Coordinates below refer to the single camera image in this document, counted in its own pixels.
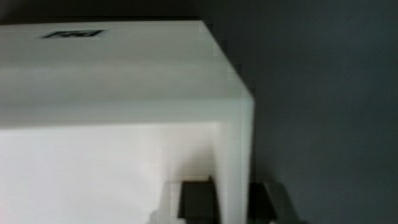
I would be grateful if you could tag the white drawer cabinet box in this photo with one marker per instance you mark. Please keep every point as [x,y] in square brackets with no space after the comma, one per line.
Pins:
[124,118]

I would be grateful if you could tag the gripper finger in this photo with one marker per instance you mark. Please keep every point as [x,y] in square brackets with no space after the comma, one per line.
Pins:
[188,206]

